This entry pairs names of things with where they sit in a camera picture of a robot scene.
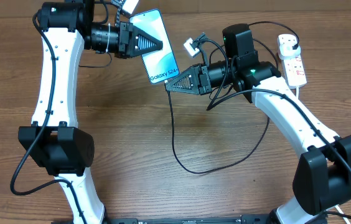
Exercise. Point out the white power strip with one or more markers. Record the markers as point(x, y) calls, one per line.
point(293, 68)

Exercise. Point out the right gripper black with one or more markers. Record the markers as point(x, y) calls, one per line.
point(205, 87)

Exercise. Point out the white charger plug adapter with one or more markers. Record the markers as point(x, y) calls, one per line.
point(286, 51)

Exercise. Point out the Samsung Galaxy smartphone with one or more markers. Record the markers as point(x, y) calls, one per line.
point(160, 64)

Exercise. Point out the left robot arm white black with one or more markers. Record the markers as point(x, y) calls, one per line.
point(53, 139)

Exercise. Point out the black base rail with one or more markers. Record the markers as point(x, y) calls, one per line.
point(191, 221)

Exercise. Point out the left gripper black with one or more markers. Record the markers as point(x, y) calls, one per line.
point(131, 37)

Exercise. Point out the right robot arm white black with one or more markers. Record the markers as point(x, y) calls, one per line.
point(323, 175)

